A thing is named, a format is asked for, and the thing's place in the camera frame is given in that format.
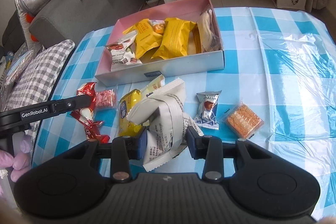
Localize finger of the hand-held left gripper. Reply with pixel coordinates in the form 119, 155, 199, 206
51, 96, 96, 114

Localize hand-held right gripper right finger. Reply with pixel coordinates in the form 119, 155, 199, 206
186, 126, 254, 182

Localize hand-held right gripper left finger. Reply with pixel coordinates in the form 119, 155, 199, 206
77, 127, 148, 182

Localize white grey snack packet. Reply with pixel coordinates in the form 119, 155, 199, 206
126, 78, 186, 126
143, 106, 204, 172

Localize red snack packet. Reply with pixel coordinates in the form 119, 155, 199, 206
70, 82, 111, 143

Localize white nut snack packet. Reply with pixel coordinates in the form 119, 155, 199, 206
105, 30, 143, 72

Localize pink cardboard box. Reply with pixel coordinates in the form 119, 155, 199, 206
94, 0, 225, 85

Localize large yellow snack packet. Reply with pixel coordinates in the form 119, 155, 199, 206
123, 19, 164, 59

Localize gold stick packet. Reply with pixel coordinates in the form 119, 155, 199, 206
192, 27, 202, 54

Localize plain yellow snack packet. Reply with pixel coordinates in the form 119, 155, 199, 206
151, 18, 197, 60

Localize small orange lotus packet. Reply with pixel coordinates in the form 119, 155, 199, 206
148, 19, 167, 34

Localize clear long bar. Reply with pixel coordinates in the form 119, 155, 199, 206
197, 5, 223, 52

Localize person's left hand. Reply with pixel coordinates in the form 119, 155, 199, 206
0, 134, 32, 183

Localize shiny gold snack packet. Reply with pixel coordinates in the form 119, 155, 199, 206
117, 89, 150, 138

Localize small blue white packet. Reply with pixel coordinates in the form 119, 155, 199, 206
194, 90, 222, 130

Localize clear wrapped pink candy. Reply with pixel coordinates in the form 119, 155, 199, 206
94, 89, 118, 110

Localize grey checkered cushion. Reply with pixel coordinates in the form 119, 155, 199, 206
0, 39, 76, 115

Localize patterned plastic bag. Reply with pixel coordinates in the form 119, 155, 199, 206
4, 49, 36, 84

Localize clear wrapped orange cracker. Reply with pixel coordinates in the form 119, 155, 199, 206
222, 102, 264, 140

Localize cream stick packet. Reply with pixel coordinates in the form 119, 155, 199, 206
140, 75, 166, 97

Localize orange plush toy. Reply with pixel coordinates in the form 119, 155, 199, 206
25, 14, 38, 41

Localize blue checkered tablecloth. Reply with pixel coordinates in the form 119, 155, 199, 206
31, 7, 336, 219

